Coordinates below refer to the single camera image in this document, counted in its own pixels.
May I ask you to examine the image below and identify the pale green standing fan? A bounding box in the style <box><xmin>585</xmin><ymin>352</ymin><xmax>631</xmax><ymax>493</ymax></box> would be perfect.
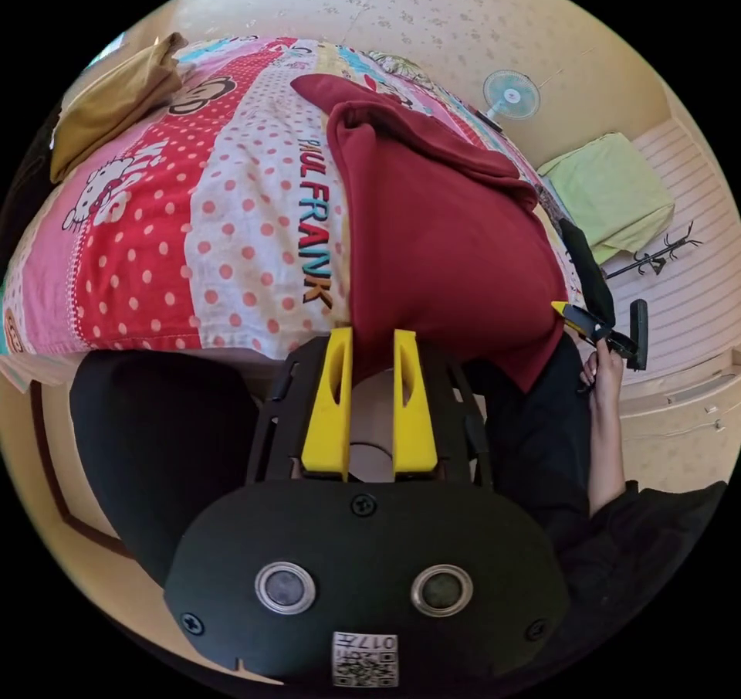
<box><xmin>475</xmin><ymin>69</ymin><xmax>543</xmax><ymax>131</ymax></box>

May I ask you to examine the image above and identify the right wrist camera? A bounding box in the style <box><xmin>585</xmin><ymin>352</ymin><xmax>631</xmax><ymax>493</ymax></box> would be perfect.
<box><xmin>629</xmin><ymin>298</ymin><xmax>649</xmax><ymax>372</ymax></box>

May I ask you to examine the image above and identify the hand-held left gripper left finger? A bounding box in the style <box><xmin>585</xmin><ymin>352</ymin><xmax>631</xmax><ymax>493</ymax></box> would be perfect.
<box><xmin>300</xmin><ymin>327</ymin><xmax>354</xmax><ymax>482</ymax></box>

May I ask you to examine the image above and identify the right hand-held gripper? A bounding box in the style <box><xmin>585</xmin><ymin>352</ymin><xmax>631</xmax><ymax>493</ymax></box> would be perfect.
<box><xmin>550</xmin><ymin>218</ymin><xmax>633</xmax><ymax>359</ymax></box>

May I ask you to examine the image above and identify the red thermal shirt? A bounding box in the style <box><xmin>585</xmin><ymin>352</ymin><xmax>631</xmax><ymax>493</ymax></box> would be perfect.
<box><xmin>289</xmin><ymin>73</ymin><xmax>572</xmax><ymax>394</ymax></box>

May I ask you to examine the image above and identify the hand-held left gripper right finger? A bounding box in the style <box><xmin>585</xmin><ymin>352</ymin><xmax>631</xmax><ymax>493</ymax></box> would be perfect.
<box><xmin>393</xmin><ymin>329</ymin><xmax>439</xmax><ymax>481</ymax></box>

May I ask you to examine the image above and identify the person's body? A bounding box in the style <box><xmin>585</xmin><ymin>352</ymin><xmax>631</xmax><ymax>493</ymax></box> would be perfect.
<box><xmin>69</xmin><ymin>332</ymin><xmax>732</xmax><ymax>663</ymax></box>

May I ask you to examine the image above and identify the bed with printed patchwork sheet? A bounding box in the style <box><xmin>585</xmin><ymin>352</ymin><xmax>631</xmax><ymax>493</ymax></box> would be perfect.
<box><xmin>0</xmin><ymin>36</ymin><xmax>587</xmax><ymax>389</ymax></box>

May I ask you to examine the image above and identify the light green pillow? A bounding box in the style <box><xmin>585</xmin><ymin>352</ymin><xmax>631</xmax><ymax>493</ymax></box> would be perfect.
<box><xmin>536</xmin><ymin>131</ymin><xmax>677</xmax><ymax>266</ymax></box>

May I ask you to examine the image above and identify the person's right hand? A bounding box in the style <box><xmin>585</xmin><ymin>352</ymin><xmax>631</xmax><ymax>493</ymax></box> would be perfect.
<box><xmin>578</xmin><ymin>337</ymin><xmax>625</xmax><ymax>417</ymax></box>

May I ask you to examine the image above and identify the mustard folded garment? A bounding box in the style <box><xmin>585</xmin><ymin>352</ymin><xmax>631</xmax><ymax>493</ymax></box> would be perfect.
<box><xmin>49</xmin><ymin>31</ymin><xmax>190</xmax><ymax>185</ymax></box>

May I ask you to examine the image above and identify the black coat stand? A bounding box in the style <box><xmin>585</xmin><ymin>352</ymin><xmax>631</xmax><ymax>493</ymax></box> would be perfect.
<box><xmin>601</xmin><ymin>221</ymin><xmax>704</xmax><ymax>281</ymax></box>

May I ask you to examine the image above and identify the person's right forearm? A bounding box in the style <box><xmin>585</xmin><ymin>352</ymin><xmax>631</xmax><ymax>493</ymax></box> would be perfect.
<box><xmin>587</xmin><ymin>409</ymin><xmax>631</xmax><ymax>517</ymax></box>

